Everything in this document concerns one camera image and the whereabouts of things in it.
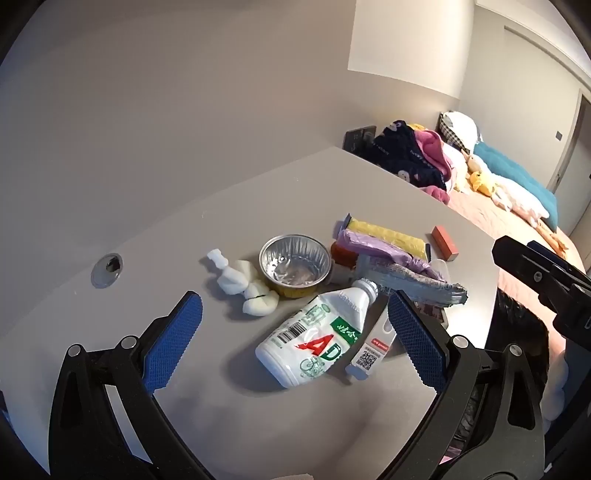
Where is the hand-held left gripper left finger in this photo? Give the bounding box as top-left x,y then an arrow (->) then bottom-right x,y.
46,291 -> 204,480

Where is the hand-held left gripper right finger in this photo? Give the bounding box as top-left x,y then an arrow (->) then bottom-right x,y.
387,290 -> 546,480

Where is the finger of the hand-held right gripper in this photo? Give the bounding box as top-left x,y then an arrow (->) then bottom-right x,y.
492,236 -> 591,315
526,240 -> 591,280

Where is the small white label box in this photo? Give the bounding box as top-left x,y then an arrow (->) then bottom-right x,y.
345,318 -> 399,380

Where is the pink rectangular box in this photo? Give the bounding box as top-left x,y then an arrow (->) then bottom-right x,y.
430,225 -> 460,261

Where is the purple plastic bag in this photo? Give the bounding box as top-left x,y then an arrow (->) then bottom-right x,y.
335,231 -> 451,282

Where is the white plastic drink bottle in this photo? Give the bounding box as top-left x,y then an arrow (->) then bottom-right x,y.
255,278 -> 380,389

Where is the orange plush toy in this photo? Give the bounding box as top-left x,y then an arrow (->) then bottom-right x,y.
536,217 -> 571,254

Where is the bed with orange sheet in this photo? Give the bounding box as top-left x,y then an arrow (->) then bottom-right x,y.
445,185 -> 586,278

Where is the white goose plush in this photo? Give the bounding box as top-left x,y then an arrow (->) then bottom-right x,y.
462,152 -> 550,220

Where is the grey door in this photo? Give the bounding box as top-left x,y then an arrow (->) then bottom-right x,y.
551,90 -> 591,236

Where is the yellow duck plush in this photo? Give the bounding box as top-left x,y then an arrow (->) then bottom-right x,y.
468,171 -> 502,197

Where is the teal pillow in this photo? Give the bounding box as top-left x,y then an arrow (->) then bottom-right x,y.
473,141 -> 557,217

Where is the yellow snack packet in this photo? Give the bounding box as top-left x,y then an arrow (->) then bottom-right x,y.
344,213 -> 432,261

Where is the orange ribbed cap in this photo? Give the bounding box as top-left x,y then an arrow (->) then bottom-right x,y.
330,242 -> 358,268

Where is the round foil bowl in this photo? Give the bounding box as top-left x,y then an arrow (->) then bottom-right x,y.
259,234 -> 333,300

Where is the pink fleece blanket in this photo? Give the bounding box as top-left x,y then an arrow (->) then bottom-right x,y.
413,129 -> 455,183

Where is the checkered pillow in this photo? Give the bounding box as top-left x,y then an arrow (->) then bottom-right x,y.
436,111 -> 481,153

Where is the navy cartoon blanket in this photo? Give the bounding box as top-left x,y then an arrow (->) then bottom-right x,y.
372,120 -> 451,195

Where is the round desk cable grommet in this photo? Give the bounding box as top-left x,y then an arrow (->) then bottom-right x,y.
91,252 -> 124,289

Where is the dark wall socket panel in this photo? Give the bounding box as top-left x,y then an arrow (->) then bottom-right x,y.
344,124 -> 377,155

